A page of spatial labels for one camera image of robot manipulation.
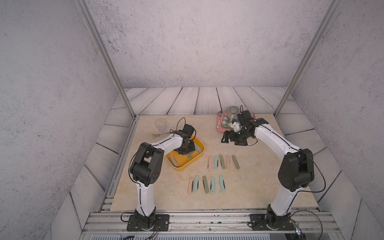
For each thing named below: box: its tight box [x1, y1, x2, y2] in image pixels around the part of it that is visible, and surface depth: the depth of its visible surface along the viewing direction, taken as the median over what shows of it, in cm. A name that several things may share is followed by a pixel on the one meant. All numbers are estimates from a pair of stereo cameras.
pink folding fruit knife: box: [208, 155, 213, 171], surface depth 95 cm
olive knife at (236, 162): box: [231, 154, 240, 170], surface depth 96 cm
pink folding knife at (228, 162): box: [226, 154, 231, 170], surface depth 95 cm
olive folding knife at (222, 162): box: [219, 154, 226, 170], surface depth 96 cm
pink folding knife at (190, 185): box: [187, 176, 194, 195], surface depth 87 cm
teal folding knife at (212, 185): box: [210, 176, 215, 195], surface depth 86 cm
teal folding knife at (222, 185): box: [219, 175, 226, 193], surface depth 87 cm
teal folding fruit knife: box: [193, 175, 200, 193], surface depth 88 cm
